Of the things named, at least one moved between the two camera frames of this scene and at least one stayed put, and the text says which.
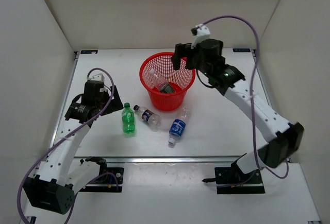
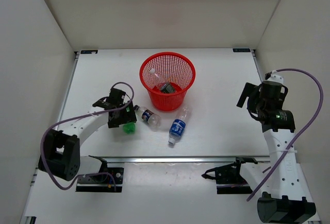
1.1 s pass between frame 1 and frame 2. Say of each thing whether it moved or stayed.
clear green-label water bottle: stayed
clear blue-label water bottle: stayed
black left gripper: moved
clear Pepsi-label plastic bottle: stayed
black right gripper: moved
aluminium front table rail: stayed
